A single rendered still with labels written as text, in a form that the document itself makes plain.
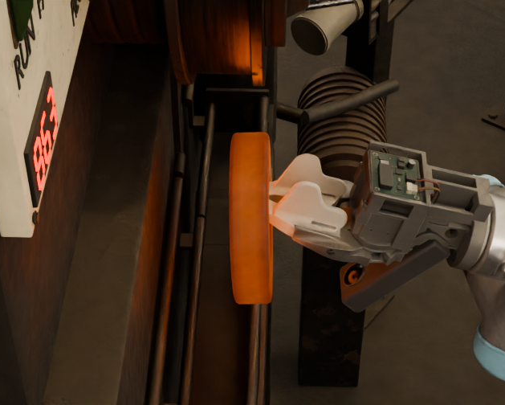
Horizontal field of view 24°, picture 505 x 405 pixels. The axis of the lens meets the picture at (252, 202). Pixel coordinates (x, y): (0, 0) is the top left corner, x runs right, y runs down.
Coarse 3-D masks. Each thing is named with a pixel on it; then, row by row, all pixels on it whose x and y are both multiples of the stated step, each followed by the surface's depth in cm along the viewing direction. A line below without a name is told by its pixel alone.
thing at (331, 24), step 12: (360, 0) 156; (312, 12) 153; (324, 12) 153; (336, 12) 154; (348, 12) 155; (360, 12) 157; (300, 24) 153; (312, 24) 152; (324, 24) 152; (336, 24) 154; (348, 24) 156; (300, 36) 155; (312, 36) 153; (324, 36) 152; (336, 36) 155; (312, 48) 155; (324, 48) 154
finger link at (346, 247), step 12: (300, 228) 103; (300, 240) 103; (312, 240) 103; (324, 240) 103; (336, 240) 103; (348, 240) 103; (324, 252) 103; (336, 252) 102; (348, 252) 102; (360, 252) 103; (372, 252) 105
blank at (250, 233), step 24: (240, 144) 102; (264, 144) 102; (240, 168) 100; (264, 168) 100; (240, 192) 99; (264, 192) 99; (240, 216) 98; (264, 216) 98; (240, 240) 99; (264, 240) 99; (240, 264) 99; (264, 264) 99; (240, 288) 101; (264, 288) 101
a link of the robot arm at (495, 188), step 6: (486, 174) 125; (492, 180) 124; (498, 180) 125; (492, 186) 123; (498, 186) 124; (504, 186) 123; (492, 192) 122; (498, 192) 122; (504, 192) 121; (462, 270) 121
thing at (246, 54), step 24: (192, 0) 88; (216, 0) 88; (240, 0) 88; (192, 24) 91; (216, 24) 91; (240, 24) 90; (192, 48) 94; (216, 48) 94; (240, 48) 94; (264, 48) 99; (192, 72) 102; (216, 72) 101; (240, 72) 101; (264, 72) 102
